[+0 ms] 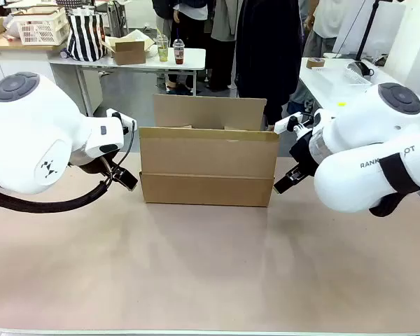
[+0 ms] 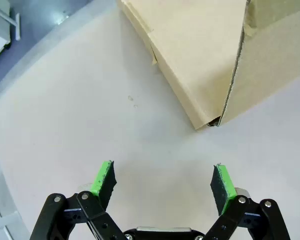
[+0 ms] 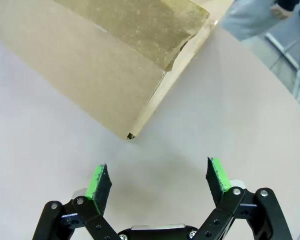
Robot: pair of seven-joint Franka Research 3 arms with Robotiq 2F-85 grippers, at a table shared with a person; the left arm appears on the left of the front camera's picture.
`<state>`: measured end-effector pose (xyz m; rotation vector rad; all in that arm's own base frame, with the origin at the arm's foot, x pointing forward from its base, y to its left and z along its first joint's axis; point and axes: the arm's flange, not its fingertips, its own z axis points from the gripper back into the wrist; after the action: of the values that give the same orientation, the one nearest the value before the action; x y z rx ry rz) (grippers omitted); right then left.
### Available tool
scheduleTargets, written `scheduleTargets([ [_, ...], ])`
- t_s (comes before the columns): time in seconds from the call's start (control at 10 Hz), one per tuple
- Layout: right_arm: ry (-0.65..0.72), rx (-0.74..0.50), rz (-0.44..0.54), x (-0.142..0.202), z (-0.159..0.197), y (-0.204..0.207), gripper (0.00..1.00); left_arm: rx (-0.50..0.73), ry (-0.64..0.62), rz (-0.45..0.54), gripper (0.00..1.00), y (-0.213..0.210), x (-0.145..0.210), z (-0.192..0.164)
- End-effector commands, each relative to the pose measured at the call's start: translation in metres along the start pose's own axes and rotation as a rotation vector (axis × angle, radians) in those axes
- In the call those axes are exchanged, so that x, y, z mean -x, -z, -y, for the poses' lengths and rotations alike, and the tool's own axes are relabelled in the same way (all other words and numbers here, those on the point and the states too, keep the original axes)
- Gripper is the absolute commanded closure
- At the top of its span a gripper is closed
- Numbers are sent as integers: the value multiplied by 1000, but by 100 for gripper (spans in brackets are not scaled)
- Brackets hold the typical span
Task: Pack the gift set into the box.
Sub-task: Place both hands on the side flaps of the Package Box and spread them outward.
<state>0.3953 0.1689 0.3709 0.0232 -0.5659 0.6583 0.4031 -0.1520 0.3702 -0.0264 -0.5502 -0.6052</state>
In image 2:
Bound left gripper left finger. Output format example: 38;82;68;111
29;159;125;240

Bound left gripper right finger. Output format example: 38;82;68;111
203;162;292;240

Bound white metal frame leg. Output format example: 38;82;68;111
0;4;21;41

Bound brown cardboard shipping box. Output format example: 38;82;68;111
116;0;300;131

